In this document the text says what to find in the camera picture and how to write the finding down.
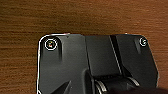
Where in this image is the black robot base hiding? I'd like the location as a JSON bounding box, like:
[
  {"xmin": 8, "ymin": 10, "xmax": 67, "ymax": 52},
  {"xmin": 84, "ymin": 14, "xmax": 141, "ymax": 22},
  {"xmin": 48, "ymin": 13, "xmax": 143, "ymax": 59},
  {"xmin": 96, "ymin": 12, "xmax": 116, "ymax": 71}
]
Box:
[{"xmin": 35, "ymin": 33, "xmax": 160, "ymax": 94}]

